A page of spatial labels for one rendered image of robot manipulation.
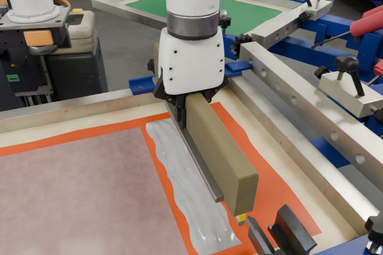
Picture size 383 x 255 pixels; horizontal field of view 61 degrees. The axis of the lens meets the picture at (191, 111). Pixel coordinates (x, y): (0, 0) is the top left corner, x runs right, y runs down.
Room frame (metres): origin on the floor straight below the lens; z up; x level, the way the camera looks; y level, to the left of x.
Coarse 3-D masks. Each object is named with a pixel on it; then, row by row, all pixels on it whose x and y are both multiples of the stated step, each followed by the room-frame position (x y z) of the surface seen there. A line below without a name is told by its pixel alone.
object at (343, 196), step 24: (96, 96) 0.68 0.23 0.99; (120, 96) 0.68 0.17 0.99; (144, 96) 0.69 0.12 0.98; (240, 96) 0.71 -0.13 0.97; (0, 120) 0.58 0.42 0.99; (24, 120) 0.59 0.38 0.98; (48, 120) 0.61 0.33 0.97; (264, 120) 0.60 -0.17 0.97; (288, 144) 0.51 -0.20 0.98; (312, 168) 0.44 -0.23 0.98; (336, 168) 0.43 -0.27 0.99; (336, 192) 0.38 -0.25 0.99; (360, 192) 0.37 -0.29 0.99; (360, 216) 0.33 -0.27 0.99
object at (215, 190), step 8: (168, 104) 0.52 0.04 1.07; (184, 128) 0.45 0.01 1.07; (184, 136) 0.42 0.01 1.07; (192, 144) 0.40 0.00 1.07; (192, 152) 0.39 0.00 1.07; (200, 160) 0.37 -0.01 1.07; (200, 168) 0.35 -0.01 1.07; (208, 168) 0.35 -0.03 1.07; (208, 176) 0.33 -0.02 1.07; (208, 184) 0.32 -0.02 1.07; (216, 184) 0.32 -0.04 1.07; (216, 192) 0.30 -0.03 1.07; (216, 200) 0.30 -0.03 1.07
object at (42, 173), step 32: (96, 128) 0.59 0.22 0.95; (128, 128) 0.59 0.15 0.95; (0, 160) 0.49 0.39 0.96; (32, 160) 0.49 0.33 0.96; (64, 160) 0.49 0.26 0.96; (96, 160) 0.49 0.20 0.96; (128, 160) 0.49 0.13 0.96; (0, 192) 0.40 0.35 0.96; (32, 192) 0.40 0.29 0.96; (64, 192) 0.40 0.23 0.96; (96, 192) 0.40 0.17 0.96
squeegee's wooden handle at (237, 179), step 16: (192, 96) 0.45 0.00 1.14; (192, 112) 0.42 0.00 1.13; (208, 112) 0.40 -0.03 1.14; (192, 128) 0.42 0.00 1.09; (208, 128) 0.37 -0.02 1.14; (224, 128) 0.37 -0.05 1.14; (208, 144) 0.36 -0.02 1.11; (224, 144) 0.33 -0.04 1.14; (208, 160) 0.35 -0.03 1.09; (224, 160) 0.31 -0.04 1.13; (240, 160) 0.30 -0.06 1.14; (224, 176) 0.30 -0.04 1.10; (240, 176) 0.28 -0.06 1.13; (256, 176) 0.28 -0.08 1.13; (224, 192) 0.30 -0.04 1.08; (240, 192) 0.27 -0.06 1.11; (240, 208) 0.27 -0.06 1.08
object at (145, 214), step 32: (256, 160) 0.49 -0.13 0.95; (128, 192) 0.40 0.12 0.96; (160, 192) 0.40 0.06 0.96; (256, 192) 0.40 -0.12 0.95; (288, 192) 0.40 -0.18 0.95; (0, 224) 0.34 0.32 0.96; (32, 224) 0.34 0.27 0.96; (64, 224) 0.34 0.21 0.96; (96, 224) 0.34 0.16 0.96; (128, 224) 0.34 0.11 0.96; (160, 224) 0.34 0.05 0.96
